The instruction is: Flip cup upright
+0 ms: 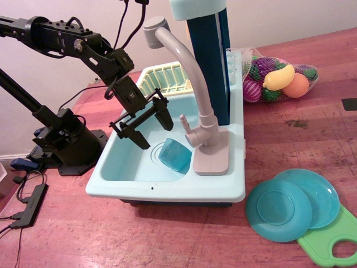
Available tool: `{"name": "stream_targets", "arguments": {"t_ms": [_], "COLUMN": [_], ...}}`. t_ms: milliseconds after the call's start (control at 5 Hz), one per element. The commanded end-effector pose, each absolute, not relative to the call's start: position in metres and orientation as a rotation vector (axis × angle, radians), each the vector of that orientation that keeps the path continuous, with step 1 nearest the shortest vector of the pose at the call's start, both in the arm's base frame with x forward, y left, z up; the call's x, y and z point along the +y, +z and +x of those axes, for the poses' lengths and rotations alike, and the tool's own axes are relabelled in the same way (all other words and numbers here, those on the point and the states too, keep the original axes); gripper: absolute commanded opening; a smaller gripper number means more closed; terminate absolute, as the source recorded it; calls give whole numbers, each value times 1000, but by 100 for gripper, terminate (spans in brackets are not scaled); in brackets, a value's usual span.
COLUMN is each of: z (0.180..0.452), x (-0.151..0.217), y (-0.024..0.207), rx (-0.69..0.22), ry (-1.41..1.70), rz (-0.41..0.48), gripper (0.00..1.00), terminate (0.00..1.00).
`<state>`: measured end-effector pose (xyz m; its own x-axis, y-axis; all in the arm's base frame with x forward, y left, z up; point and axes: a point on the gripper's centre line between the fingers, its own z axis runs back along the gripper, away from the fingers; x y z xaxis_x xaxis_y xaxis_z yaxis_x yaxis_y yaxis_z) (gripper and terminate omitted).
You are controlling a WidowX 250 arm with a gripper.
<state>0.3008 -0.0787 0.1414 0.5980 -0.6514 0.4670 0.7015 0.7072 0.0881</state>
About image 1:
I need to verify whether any black hanging cable left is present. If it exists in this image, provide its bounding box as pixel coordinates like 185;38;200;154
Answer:
113;0;129;50

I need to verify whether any rear teal plate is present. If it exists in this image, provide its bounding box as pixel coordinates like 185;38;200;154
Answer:
274;169;340;229

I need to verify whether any dark blue water tank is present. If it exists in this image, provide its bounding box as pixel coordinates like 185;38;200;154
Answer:
170;1;230;126

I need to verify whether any yellow toy mango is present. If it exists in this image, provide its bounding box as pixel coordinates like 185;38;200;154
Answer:
263;65;295;91

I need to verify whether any black hanging cable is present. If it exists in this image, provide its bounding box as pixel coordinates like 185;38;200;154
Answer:
115;0;150;54
113;0;129;50

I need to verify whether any cream dish rack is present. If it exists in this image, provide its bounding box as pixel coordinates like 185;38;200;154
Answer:
136;61;193;97

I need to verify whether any teal plate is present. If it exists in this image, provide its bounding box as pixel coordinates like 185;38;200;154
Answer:
245;179;312;242
274;169;340;229

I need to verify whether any blue clamp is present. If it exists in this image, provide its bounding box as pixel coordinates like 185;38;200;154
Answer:
10;158;41;171

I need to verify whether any teal plastic cup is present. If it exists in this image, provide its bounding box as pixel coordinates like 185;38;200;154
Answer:
158;138;192;171

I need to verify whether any light blue toy sink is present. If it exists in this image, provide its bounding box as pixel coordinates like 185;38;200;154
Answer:
85;52;245;203

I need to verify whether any grey toy faucet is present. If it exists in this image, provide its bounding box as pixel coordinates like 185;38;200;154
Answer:
143;16;229;176

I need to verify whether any black usb hub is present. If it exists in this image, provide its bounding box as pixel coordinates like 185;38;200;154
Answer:
9;183;49;229

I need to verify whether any orange toy fruit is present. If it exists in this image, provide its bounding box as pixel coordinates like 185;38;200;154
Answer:
283;73;309;98

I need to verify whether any green cutting board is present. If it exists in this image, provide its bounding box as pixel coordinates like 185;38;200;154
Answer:
297;205;356;267

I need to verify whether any black tape patch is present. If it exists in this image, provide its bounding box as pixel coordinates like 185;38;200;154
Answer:
341;98;357;111

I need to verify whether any mesh bag of toy fruit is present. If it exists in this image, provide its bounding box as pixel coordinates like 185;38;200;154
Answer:
226;47;319;103

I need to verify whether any black hanging cable right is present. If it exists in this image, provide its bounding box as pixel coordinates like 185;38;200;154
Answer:
115;0;150;54

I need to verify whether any front teal plate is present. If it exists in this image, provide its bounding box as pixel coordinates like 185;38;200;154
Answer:
245;179;312;242

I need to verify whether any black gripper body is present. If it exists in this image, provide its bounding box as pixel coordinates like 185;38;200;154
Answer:
108;76;168;132

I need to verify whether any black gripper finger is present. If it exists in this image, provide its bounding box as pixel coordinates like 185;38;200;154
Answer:
153;98;173;131
117;127;150;150

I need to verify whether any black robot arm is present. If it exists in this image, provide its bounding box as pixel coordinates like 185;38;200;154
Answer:
1;16;173;176

